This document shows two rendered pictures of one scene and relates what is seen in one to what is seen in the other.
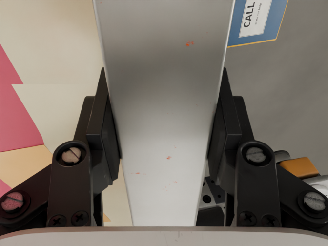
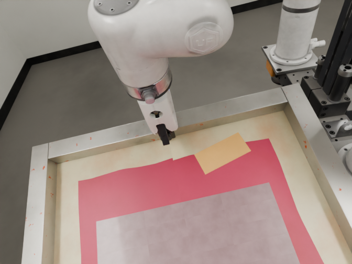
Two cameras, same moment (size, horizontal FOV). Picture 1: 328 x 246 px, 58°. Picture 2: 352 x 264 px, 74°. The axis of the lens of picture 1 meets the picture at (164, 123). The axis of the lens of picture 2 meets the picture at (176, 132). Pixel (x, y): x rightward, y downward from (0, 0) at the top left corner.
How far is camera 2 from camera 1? 0.44 m
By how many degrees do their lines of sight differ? 54
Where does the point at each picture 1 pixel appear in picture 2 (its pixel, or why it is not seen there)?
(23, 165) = (206, 160)
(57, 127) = (185, 151)
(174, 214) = (193, 113)
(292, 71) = not seen: hidden behind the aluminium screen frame
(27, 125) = (186, 158)
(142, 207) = (191, 121)
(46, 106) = (178, 153)
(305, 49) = not seen: hidden behind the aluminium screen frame
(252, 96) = not seen: hidden behind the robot
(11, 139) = (194, 162)
